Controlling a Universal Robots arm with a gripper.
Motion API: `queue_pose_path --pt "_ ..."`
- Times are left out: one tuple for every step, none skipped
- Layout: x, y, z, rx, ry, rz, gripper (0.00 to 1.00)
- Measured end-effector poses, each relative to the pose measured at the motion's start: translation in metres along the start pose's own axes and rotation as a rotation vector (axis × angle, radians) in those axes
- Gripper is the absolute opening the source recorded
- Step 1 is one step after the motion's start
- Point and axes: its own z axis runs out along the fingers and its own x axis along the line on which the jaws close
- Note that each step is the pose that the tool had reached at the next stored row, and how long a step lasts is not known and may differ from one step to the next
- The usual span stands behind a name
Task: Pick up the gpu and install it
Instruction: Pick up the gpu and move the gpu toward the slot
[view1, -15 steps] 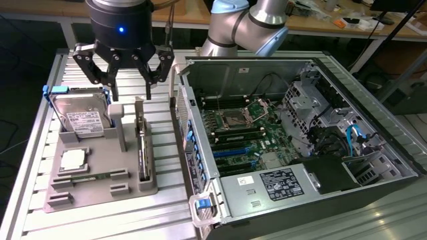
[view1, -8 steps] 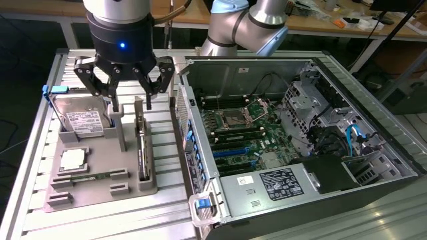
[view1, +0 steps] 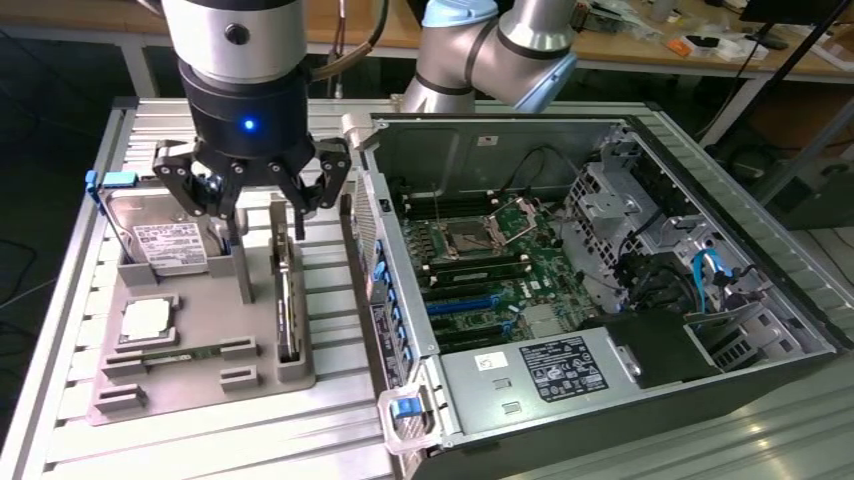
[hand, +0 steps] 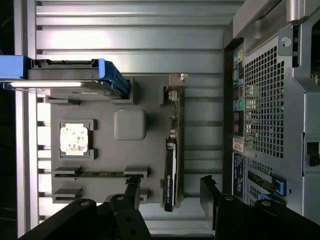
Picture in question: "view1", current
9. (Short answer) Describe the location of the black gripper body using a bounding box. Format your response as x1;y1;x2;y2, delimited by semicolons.
177;65;317;201

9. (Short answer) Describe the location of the black Nvidia graphics card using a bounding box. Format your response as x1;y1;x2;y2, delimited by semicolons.
269;192;306;364

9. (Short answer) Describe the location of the blue disk carrier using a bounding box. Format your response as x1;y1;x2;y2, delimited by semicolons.
85;169;234;256

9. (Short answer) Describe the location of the white case foot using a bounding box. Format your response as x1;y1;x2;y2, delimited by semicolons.
341;113;384;152
377;384;437;454

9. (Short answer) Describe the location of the silver hard disk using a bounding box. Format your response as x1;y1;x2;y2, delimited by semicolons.
102;191;223;275

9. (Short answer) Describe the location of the CPU socket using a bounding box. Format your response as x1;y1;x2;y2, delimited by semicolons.
434;218;504;260

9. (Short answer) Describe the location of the metal socket cover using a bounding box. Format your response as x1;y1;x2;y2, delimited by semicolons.
489;196;548;237

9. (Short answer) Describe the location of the gray parts rack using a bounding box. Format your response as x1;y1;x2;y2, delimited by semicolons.
86;192;320;427

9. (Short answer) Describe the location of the silver CPU chip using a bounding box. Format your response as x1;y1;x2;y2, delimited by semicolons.
121;299;178;344

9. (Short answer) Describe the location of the blue expansion slot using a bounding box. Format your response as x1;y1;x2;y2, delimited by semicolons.
425;294;504;317

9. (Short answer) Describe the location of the long wooden desk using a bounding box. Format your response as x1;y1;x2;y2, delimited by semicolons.
0;0;854;146

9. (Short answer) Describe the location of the green RAM stick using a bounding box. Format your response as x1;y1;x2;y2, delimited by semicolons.
142;346;223;364

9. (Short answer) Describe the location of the long black expansion slot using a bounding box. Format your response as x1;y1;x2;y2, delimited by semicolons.
436;333;517;350
432;321;510;335

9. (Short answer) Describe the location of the green motherboard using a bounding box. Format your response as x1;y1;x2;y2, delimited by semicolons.
398;188;593;352

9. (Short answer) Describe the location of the metal disk bay cage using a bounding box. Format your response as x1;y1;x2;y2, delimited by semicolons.
562;158;670;302

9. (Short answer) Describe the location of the silver chipset heatsink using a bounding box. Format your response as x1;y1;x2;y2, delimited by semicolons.
529;306;570;342

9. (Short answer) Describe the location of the gray power supply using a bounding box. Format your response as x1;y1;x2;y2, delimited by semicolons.
436;328;644;434

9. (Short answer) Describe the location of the black plastic shroud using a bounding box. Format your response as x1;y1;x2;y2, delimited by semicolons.
578;313;727;392

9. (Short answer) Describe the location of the white box with black insert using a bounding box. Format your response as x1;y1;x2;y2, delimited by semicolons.
686;33;744;62

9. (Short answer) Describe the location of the black storage box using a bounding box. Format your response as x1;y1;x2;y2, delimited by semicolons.
767;162;854;231

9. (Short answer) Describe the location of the black monitor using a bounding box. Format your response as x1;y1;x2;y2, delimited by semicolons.
739;0;854;50

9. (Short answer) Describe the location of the open black PC case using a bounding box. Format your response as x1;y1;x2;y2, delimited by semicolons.
337;112;854;480

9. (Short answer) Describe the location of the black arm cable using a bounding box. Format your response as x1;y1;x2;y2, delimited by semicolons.
313;0;394;84

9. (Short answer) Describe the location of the black wire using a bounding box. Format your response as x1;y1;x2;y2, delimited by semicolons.
502;143;584;195

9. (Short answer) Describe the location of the blue SATA wire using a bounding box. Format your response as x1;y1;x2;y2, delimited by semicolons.
689;248;735;312

